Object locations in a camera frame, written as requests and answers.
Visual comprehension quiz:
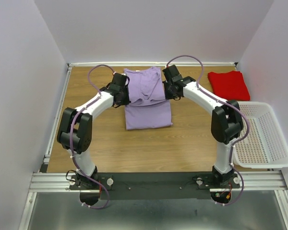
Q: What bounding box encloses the purple t-shirt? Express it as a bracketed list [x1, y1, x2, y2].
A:
[124, 67, 172, 130]

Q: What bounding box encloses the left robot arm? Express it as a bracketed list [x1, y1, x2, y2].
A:
[57, 83, 130, 190]

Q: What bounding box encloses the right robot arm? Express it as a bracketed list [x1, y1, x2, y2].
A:
[163, 74, 243, 188]

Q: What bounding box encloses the folded red t-shirt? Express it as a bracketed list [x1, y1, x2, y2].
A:
[208, 70, 251, 101]

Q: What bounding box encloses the white plastic basket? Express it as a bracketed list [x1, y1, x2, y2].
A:
[233, 101, 288, 169]

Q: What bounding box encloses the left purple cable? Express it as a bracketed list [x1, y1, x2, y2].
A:
[71, 64, 117, 209]

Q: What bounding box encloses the purple cable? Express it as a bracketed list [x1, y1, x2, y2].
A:
[165, 55, 251, 207]
[71, 64, 117, 209]

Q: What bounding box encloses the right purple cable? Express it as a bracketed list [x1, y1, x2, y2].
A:
[165, 55, 251, 207]

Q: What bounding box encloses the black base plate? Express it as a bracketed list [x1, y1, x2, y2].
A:
[66, 172, 240, 200]

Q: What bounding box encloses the aluminium frame rail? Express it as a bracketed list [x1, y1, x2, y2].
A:
[29, 173, 70, 193]

